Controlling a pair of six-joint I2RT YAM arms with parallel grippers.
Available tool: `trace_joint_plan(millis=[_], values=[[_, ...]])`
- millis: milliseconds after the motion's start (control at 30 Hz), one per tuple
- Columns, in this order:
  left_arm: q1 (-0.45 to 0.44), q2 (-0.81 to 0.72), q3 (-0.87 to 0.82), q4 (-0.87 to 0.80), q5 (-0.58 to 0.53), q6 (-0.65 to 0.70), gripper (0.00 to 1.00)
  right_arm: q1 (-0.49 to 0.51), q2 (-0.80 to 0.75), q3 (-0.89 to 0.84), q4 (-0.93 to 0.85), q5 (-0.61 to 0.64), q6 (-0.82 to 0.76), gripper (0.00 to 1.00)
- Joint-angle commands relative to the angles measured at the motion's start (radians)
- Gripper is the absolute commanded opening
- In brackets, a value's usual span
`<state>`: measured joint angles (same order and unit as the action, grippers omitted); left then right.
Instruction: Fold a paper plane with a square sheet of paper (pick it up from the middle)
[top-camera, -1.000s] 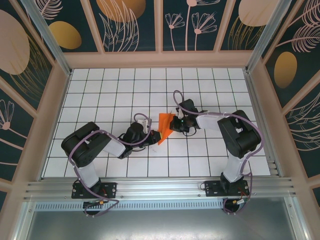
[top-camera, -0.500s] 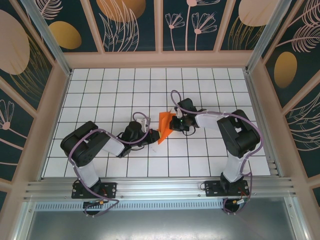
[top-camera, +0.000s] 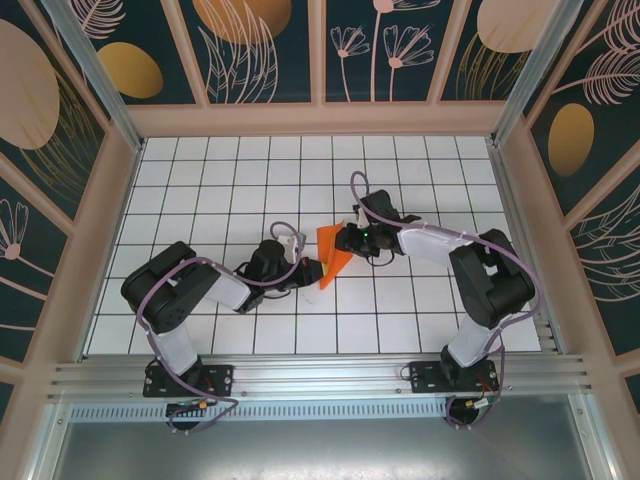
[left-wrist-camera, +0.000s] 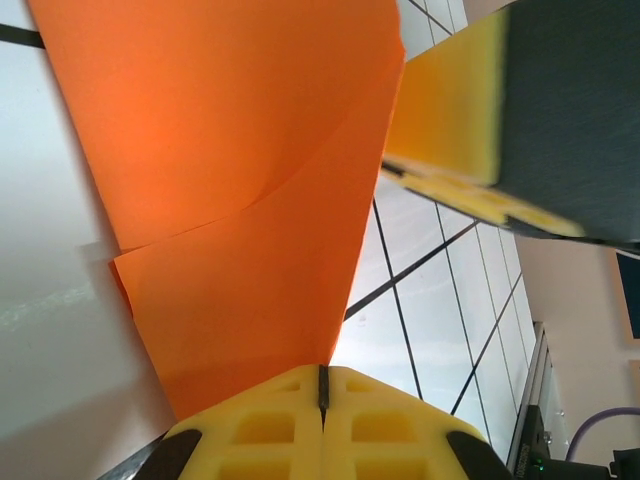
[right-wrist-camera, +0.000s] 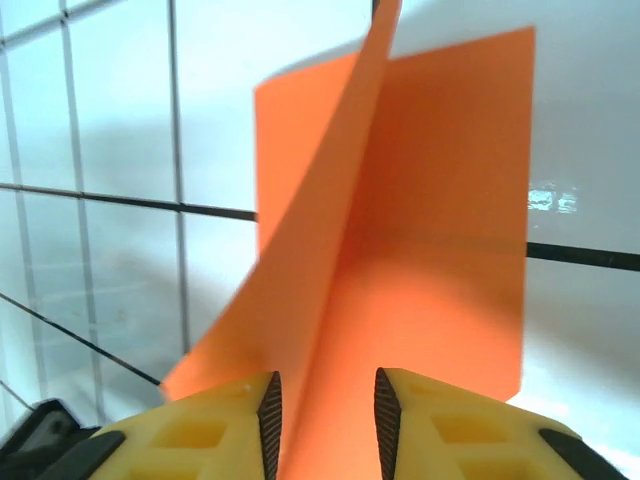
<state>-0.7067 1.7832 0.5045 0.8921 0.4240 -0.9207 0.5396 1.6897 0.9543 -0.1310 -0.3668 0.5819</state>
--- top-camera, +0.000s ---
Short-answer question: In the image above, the long aluminium mounting rail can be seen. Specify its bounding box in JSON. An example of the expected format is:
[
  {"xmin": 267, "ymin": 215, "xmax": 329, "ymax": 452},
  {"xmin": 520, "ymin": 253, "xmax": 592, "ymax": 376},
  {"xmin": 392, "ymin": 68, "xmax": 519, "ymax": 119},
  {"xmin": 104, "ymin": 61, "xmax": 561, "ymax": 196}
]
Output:
[{"xmin": 47, "ymin": 353, "xmax": 596, "ymax": 401}]

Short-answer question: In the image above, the grey metal sheet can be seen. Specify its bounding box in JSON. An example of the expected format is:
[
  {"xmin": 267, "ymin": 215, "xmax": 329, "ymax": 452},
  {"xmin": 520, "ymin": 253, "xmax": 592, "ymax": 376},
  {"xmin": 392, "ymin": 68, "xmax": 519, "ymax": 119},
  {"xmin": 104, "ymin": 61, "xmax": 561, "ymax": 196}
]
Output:
[{"xmin": 29, "ymin": 402, "xmax": 614, "ymax": 480}]

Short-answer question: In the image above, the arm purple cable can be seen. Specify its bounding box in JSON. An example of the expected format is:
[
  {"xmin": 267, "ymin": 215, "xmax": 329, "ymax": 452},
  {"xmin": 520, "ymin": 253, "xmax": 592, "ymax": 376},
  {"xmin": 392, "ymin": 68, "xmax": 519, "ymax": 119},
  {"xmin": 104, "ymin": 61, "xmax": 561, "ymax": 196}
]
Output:
[
  {"xmin": 349, "ymin": 171, "xmax": 544, "ymax": 431},
  {"xmin": 134, "ymin": 221, "xmax": 306, "ymax": 436}
]

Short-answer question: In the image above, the orange cloth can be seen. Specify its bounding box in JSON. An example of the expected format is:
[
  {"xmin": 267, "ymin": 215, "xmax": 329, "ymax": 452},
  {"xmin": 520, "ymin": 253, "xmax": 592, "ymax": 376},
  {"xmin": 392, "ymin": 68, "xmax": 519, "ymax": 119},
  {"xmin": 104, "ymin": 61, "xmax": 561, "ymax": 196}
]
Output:
[{"xmin": 315, "ymin": 219, "xmax": 354, "ymax": 291}]

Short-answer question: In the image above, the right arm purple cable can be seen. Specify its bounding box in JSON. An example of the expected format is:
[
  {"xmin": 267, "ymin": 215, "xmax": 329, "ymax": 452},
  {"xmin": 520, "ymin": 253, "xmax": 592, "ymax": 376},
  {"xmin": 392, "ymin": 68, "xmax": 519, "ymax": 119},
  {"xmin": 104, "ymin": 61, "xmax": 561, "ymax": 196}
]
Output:
[{"xmin": 349, "ymin": 171, "xmax": 544, "ymax": 431}]

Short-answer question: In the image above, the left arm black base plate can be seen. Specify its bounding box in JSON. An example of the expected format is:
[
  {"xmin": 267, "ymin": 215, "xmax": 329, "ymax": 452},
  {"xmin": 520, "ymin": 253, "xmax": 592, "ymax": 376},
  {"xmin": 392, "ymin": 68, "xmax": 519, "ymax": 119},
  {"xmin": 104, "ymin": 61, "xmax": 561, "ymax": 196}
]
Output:
[{"xmin": 143, "ymin": 360, "xmax": 235, "ymax": 399}]

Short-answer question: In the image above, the aluminium frame post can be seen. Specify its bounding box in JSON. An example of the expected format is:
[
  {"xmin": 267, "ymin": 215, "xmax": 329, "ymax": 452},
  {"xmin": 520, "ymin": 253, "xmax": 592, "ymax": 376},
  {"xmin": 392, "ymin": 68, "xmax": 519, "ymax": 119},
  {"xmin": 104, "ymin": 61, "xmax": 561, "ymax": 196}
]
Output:
[
  {"xmin": 489, "ymin": 0, "xmax": 584, "ymax": 146},
  {"xmin": 42, "ymin": 0, "xmax": 146, "ymax": 151}
]

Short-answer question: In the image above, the aluminium side rail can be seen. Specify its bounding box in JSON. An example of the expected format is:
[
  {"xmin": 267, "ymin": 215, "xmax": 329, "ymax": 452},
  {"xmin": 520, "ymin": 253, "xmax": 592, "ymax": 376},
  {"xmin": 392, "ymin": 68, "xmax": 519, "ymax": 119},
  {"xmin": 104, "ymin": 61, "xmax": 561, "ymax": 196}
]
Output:
[{"xmin": 487, "ymin": 139, "xmax": 569, "ymax": 357}]

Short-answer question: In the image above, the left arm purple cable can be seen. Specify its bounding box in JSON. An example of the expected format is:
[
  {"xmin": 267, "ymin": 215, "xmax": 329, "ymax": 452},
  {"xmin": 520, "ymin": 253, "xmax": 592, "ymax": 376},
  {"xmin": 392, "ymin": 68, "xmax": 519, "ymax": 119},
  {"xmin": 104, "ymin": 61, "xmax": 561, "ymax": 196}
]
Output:
[{"xmin": 134, "ymin": 221, "xmax": 306, "ymax": 436}]

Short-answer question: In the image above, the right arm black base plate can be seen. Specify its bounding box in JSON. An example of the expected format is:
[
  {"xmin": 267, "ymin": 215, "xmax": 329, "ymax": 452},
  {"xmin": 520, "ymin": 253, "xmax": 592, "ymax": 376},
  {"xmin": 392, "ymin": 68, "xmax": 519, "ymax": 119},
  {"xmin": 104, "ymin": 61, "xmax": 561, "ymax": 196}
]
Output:
[{"xmin": 408, "ymin": 360, "xmax": 499, "ymax": 396}]

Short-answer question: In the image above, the perforated metal cable tray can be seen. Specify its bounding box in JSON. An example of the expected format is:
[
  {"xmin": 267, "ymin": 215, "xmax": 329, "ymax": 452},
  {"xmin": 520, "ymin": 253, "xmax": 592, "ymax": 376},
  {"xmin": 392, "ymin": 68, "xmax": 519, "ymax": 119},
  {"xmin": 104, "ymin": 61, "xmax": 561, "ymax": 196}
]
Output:
[{"xmin": 67, "ymin": 403, "xmax": 454, "ymax": 426}]

